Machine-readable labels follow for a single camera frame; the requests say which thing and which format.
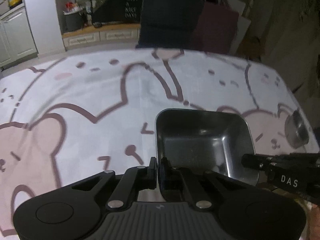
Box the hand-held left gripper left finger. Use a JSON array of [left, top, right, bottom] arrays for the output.
[[71, 156, 158, 210]]

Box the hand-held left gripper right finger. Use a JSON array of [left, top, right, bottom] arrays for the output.
[[160, 157, 247, 209]]

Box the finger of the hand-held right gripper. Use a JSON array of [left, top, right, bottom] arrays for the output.
[[241, 154, 275, 172]]

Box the square steel container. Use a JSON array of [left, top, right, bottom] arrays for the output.
[[154, 109, 259, 202]]

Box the person's right forearm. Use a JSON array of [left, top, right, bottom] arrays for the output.
[[307, 201, 320, 240]]

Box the small round steel bowl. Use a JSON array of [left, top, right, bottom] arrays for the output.
[[284, 107, 310, 148]]

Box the pink animal print tablecloth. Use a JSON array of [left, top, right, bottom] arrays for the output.
[[0, 47, 320, 240]]

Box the brown cardboard box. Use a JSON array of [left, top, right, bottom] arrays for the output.
[[246, 36, 264, 62]]

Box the maroon chair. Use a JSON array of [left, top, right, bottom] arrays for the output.
[[192, 2, 239, 54]]

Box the low wooden-top drawer cabinet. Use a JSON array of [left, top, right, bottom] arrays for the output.
[[61, 24, 140, 52]]

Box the dark blue chair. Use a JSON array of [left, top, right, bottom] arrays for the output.
[[135, 0, 204, 50]]

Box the black cabinet white lettering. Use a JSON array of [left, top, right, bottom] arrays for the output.
[[91, 0, 144, 25]]

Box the grey trash bin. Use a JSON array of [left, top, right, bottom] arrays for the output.
[[64, 10, 84, 32]]

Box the white kitchen base cabinet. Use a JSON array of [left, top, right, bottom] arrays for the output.
[[0, 5, 39, 67]]

